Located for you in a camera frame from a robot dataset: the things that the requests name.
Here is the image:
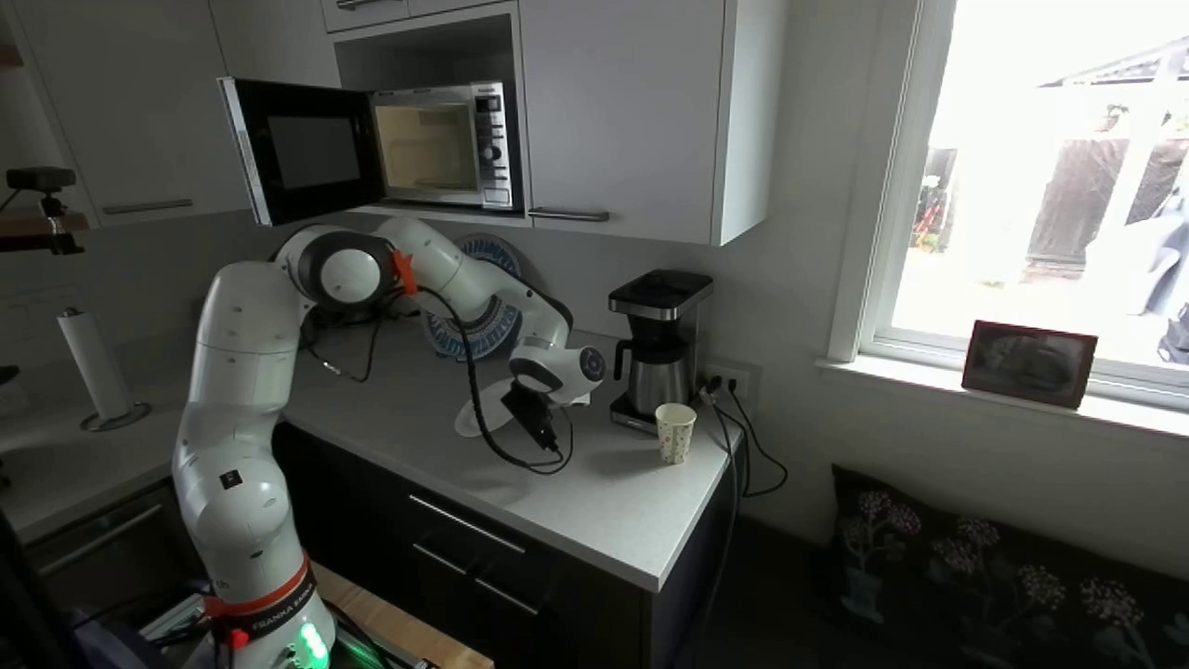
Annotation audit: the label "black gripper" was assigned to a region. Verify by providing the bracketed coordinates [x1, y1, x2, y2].
[500, 383, 557, 452]

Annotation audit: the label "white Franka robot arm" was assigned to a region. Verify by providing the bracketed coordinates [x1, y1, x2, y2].
[172, 221, 604, 669]

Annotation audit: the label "blue patterned decorative plate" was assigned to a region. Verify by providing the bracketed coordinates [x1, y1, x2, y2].
[419, 238, 522, 363]

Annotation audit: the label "stainless steel microwave body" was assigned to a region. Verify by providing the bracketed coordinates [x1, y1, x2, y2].
[372, 82, 515, 213]

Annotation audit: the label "white upper cabinet door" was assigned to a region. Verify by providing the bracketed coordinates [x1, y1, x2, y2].
[4, 0, 245, 228]

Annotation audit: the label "black steel coffee maker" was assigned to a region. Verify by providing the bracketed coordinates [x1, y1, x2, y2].
[608, 267, 712, 431]

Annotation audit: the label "white paper cup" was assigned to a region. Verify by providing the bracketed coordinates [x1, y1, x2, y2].
[653, 400, 698, 465]

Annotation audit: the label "dark lower cabinet drawers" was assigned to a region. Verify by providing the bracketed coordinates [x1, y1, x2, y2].
[273, 425, 726, 669]

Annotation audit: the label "white right upper cabinet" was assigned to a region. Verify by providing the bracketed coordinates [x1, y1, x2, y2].
[515, 0, 788, 244]

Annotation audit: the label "dark floral bench cushion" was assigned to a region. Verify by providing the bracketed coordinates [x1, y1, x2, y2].
[830, 465, 1189, 669]

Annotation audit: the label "paper towel roll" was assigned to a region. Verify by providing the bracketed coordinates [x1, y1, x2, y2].
[56, 309, 153, 431]

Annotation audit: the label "small framed picture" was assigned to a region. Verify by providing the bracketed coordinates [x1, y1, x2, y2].
[963, 321, 1094, 409]

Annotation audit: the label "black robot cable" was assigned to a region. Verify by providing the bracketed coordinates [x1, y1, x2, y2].
[404, 283, 578, 480]

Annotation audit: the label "black power cable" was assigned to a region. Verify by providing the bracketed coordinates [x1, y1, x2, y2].
[698, 368, 795, 506]

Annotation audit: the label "steel cabinet handle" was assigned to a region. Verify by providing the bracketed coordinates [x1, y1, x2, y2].
[98, 197, 194, 221]

